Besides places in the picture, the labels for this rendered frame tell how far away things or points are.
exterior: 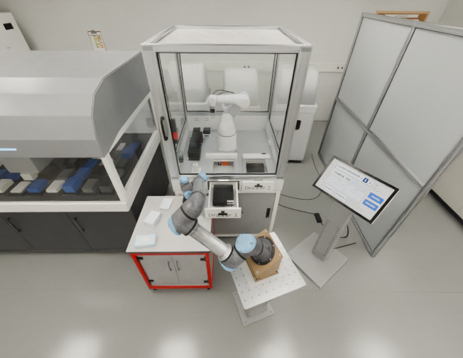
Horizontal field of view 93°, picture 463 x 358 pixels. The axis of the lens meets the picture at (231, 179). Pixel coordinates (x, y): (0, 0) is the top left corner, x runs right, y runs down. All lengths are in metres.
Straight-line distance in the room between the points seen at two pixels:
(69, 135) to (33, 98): 0.30
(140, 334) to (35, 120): 1.82
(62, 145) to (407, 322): 3.10
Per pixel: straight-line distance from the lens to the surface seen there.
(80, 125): 1.69
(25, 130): 1.91
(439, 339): 2.91
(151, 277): 2.26
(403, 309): 2.86
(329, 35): 5.00
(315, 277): 2.58
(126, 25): 5.03
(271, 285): 1.63
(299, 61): 1.59
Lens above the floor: 2.23
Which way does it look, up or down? 41 degrees down
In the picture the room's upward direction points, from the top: 1 degrees clockwise
